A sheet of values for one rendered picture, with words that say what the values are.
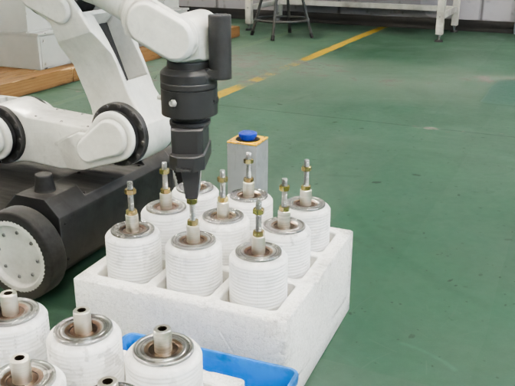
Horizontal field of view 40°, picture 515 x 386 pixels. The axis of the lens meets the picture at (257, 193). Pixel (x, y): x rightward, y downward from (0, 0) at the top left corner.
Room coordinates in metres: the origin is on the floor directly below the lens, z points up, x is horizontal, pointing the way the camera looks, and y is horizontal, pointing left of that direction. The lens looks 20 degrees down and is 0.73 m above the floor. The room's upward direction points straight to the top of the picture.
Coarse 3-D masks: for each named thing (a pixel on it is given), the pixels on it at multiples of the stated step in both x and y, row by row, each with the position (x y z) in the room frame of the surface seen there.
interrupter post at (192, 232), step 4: (188, 228) 1.08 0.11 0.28; (192, 228) 1.07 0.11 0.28; (196, 228) 1.08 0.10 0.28; (188, 232) 1.08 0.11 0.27; (192, 232) 1.07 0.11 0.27; (196, 232) 1.08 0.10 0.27; (188, 236) 1.08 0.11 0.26; (192, 236) 1.07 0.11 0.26; (196, 236) 1.08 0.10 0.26; (188, 240) 1.08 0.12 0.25; (192, 240) 1.07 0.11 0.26; (196, 240) 1.08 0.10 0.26
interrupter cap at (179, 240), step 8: (184, 232) 1.11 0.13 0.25; (200, 232) 1.12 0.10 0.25; (208, 232) 1.11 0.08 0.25; (176, 240) 1.08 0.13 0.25; (184, 240) 1.09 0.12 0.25; (200, 240) 1.09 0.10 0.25; (208, 240) 1.08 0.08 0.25; (184, 248) 1.05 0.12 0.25; (192, 248) 1.05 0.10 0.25; (200, 248) 1.05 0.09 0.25
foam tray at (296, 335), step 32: (320, 256) 1.18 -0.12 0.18; (96, 288) 1.07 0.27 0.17; (128, 288) 1.05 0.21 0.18; (160, 288) 1.05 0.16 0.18; (224, 288) 1.05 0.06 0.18; (288, 288) 1.07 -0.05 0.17; (320, 288) 1.10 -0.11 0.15; (128, 320) 1.05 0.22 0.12; (160, 320) 1.02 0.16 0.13; (192, 320) 1.00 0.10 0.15; (224, 320) 0.98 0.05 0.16; (256, 320) 0.96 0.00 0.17; (288, 320) 0.95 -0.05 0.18; (320, 320) 1.11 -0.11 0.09; (256, 352) 0.96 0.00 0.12; (288, 352) 0.95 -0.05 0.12; (320, 352) 1.12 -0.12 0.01
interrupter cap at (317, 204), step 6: (294, 198) 1.28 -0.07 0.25; (312, 198) 1.28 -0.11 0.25; (318, 198) 1.28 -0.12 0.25; (288, 204) 1.25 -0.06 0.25; (294, 204) 1.25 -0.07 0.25; (312, 204) 1.26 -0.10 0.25; (318, 204) 1.25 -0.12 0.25; (324, 204) 1.25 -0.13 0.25; (300, 210) 1.22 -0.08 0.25; (306, 210) 1.22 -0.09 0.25; (312, 210) 1.22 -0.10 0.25
